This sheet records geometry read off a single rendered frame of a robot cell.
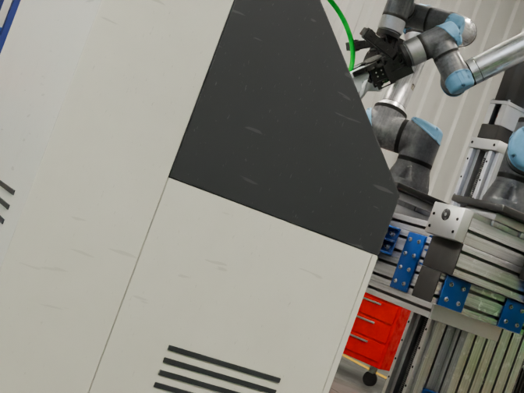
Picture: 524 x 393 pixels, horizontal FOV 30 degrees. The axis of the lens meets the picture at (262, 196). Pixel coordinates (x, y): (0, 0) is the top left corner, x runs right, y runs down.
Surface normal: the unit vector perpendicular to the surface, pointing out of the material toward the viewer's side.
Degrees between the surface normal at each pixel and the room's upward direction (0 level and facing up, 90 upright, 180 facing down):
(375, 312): 90
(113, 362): 90
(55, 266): 90
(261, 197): 90
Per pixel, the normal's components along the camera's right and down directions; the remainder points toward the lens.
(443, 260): -0.83, -0.32
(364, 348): -0.56, -0.23
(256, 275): 0.38, 0.11
